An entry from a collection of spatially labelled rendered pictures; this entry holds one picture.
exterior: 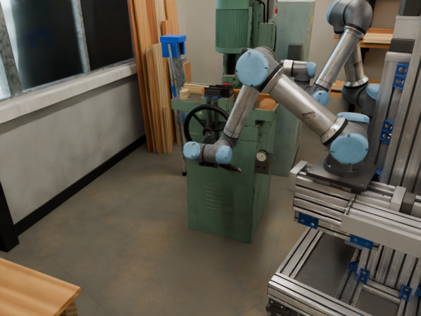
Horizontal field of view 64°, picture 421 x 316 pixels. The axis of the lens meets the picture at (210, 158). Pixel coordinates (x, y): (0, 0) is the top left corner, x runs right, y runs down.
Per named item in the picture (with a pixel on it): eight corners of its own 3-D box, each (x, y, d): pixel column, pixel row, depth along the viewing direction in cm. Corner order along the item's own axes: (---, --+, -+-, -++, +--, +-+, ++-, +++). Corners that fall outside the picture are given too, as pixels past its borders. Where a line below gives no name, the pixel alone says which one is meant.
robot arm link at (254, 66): (375, 135, 120) (257, 39, 122) (377, 152, 108) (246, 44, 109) (350, 157, 127) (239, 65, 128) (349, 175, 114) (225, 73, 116)
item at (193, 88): (183, 92, 210) (183, 84, 208) (185, 91, 212) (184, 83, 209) (279, 101, 191) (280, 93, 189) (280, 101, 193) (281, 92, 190)
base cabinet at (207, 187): (187, 228, 232) (183, 131, 201) (215, 187, 280) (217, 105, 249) (250, 244, 217) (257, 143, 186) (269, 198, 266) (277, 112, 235)
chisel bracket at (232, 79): (221, 90, 194) (221, 75, 190) (228, 84, 206) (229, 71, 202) (233, 91, 192) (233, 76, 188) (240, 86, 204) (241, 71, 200)
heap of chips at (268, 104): (255, 108, 180) (256, 101, 178) (261, 101, 192) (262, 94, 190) (272, 110, 177) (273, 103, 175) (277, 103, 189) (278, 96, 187)
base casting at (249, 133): (184, 131, 201) (183, 117, 197) (217, 105, 249) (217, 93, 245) (258, 142, 187) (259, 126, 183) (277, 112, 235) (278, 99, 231)
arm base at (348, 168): (366, 166, 138) (371, 143, 133) (357, 181, 126) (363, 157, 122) (329, 157, 145) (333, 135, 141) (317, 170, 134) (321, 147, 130)
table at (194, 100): (163, 114, 190) (162, 103, 187) (185, 100, 216) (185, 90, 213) (269, 128, 171) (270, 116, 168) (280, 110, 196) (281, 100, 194)
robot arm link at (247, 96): (260, 37, 132) (217, 139, 158) (252, 41, 123) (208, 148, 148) (287, 50, 130) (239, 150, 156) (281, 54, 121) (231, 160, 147)
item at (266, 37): (257, 50, 199) (259, 23, 193) (260, 48, 207) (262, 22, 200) (271, 51, 197) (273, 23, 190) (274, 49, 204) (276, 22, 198)
